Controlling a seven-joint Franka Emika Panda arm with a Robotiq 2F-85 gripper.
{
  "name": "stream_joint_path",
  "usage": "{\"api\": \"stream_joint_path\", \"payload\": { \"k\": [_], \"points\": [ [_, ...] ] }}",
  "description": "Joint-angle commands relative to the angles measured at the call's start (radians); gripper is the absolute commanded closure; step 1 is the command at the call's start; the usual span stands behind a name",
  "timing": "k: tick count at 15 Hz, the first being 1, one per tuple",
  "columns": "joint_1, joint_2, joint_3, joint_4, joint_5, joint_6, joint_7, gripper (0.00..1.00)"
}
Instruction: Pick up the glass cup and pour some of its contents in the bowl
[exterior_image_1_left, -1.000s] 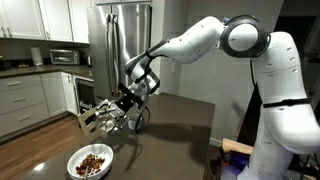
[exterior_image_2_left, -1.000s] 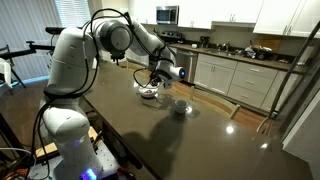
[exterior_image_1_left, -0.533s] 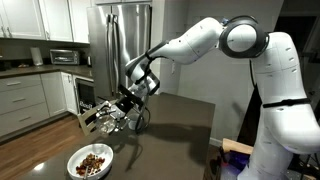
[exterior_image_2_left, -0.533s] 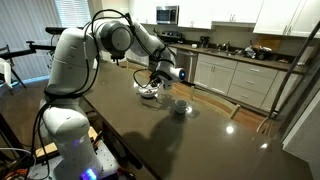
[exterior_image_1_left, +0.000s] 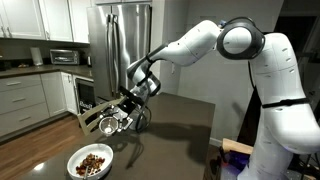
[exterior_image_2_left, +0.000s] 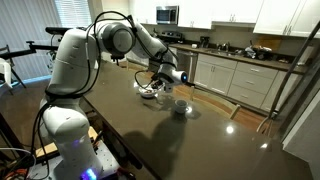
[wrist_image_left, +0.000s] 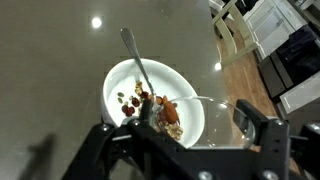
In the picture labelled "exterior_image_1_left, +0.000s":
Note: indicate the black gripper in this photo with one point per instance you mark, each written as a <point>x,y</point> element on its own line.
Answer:
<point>126,112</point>

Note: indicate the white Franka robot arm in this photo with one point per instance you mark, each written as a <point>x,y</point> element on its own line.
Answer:
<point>276,76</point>

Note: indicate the white ceramic bowl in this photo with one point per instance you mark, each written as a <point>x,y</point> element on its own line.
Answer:
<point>76,160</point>

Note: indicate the black wine cooler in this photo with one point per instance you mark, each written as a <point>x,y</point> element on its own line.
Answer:
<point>86,96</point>

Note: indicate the trail mix heap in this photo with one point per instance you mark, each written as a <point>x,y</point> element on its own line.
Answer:
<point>93,164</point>

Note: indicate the metal spoon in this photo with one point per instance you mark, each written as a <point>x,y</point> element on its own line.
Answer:
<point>86,171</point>

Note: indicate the small dark bottle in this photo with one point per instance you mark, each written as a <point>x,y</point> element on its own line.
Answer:
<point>89,61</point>

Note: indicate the stainless steel refrigerator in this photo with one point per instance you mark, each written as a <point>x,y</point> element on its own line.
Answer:
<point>116,43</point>

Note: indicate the silver toaster oven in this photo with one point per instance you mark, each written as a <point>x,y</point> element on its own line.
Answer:
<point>65,57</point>

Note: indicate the dark kitchen countertop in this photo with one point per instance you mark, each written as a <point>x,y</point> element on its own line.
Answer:
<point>50,70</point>

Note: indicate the white lower kitchen cabinets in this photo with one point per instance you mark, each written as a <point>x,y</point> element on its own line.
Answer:
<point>26,100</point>

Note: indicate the white kitchen cabinets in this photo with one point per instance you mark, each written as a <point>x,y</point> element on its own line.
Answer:
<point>26,100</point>
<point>33,20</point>

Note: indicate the white paper towel roll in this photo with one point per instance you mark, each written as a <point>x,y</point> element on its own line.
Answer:
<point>36,56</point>

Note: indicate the light wood board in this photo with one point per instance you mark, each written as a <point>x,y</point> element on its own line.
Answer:
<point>236,146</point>

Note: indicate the white upper kitchen cabinets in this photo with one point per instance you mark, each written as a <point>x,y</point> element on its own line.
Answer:
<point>33,20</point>

